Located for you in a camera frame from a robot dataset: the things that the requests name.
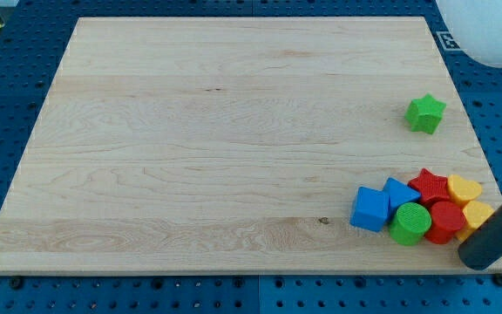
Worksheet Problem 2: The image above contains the wooden board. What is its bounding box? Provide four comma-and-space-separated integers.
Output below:
0, 17, 502, 276

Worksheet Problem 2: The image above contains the blue cube block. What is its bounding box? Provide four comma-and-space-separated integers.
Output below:
349, 187, 390, 232

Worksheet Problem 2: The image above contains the blue pentagon block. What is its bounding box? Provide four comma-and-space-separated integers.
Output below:
383, 177, 421, 217

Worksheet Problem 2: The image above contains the green cylinder block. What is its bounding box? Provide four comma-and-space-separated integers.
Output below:
389, 202, 432, 246

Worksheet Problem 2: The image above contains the green star block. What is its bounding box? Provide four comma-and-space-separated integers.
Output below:
404, 93, 446, 134

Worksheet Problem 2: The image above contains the red star block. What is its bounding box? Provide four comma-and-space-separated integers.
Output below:
407, 168, 451, 207

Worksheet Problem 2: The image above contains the red cylinder block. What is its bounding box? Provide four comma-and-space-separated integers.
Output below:
424, 201, 466, 244

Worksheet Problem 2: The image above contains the yellow heart block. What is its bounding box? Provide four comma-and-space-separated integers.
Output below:
446, 174, 483, 207

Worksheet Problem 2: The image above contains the black white marker tag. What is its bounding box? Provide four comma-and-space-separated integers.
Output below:
436, 31, 461, 51

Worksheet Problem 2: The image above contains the yellow hexagon block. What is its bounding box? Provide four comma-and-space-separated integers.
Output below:
455, 201, 494, 242

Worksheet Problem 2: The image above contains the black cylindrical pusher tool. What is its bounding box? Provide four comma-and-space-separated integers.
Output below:
458, 205, 502, 270

